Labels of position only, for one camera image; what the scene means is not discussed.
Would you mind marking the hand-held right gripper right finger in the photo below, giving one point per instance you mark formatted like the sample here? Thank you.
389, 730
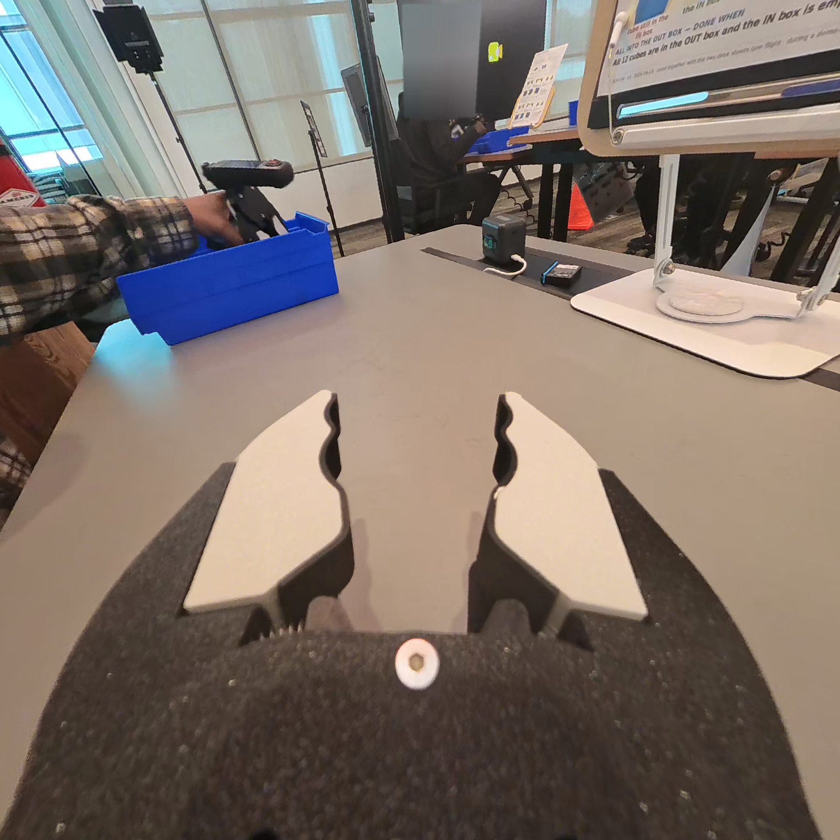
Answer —
564, 538

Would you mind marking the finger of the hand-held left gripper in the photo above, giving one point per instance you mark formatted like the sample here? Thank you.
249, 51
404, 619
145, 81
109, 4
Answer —
277, 225

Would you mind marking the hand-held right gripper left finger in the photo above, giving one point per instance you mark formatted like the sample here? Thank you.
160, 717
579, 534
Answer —
269, 518

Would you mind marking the blue plastic bin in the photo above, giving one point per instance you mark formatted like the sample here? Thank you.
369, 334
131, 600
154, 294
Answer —
502, 141
229, 289

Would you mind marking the person's left hand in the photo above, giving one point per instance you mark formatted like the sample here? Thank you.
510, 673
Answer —
210, 220

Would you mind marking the thin black stand pole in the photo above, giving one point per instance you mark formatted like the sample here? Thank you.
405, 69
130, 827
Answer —
172, 131
329, 207

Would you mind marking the large frosted window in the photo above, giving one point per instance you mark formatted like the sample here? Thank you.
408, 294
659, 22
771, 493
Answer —
262, 98

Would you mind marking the dark tilted monitor panel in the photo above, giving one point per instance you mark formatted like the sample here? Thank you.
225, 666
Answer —
358, 105

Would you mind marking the thick black vertical pole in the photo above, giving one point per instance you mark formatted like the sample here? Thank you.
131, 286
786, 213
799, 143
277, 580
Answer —
380, 131

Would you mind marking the black junction box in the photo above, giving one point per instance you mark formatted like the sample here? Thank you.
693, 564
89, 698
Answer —
131, 36

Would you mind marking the small black battery pack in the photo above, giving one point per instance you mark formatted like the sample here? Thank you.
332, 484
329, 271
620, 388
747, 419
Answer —
562, 274

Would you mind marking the wooden top office desk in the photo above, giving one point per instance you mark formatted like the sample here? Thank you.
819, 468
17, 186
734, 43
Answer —
544, 138

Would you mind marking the black monitor with yellow sticker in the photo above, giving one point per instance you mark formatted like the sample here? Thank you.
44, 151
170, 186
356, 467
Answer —
518, 72

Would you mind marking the small wooden instruction board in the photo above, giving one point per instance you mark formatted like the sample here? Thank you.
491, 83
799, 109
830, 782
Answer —
538, 85

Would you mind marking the orange traffic cone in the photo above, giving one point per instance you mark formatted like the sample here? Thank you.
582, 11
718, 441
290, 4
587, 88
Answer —
581, 213

